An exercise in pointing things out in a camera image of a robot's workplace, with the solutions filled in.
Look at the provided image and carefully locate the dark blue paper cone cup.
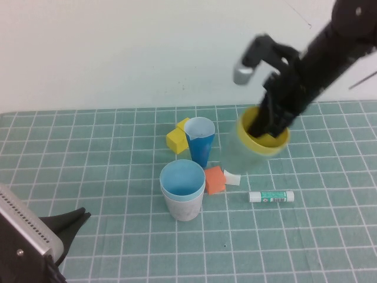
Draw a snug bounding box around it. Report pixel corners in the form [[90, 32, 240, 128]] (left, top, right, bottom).
[[183, 117, 216, 167]]

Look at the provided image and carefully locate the pale green plastic cup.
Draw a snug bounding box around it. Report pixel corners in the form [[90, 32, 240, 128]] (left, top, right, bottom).
[[224, 117, 275, 175]]

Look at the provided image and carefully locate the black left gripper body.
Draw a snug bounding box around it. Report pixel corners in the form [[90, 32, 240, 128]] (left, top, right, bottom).
[[0, 206, 68, 283]]

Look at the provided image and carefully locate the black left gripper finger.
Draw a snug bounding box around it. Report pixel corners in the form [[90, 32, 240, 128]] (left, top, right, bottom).
[[38, 207, 87, 236], [55, 213, 92, 266]]

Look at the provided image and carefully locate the green checkered tablecloth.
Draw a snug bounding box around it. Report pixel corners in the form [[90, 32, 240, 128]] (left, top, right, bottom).
[[0, 101, 377, 283]]

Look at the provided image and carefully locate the yellow plastic cup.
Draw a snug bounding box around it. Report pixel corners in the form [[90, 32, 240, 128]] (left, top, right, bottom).
[[236, 106, 291, 157]]

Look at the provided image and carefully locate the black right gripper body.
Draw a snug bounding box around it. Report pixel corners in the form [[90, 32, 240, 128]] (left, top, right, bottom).
[[258, 55, 313, 139]]

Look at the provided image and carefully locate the green white glue stick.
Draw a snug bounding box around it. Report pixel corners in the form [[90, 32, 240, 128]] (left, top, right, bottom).
[[248, 190, 295, 204]]

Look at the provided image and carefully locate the light blue plastic cup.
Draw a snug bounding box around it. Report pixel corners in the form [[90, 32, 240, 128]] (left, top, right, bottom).
[[160, 159, 206, 203]]

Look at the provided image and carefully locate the large yellow block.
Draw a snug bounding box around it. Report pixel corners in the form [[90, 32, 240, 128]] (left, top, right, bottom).
[[166, 128, 190, 154]]

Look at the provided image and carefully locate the white marbled plastic cup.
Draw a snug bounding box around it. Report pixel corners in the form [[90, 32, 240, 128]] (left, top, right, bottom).
[[161, 184, 205, 222]]

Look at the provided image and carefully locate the white block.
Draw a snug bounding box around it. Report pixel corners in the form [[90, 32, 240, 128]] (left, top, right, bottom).
[[223, 169, 242, 187]]

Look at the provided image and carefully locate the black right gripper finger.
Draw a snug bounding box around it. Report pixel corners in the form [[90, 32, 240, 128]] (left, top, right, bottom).
[[269, 114, 292, 139], [247, 103, 274, 139]]

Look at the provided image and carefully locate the orange block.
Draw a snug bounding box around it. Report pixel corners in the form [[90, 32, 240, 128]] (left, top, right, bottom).
[[204, 165, 227, 196]]

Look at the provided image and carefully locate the thin right arm cable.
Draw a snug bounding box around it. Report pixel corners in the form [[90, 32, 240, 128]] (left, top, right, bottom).
[[348, 70, 377, 90]]

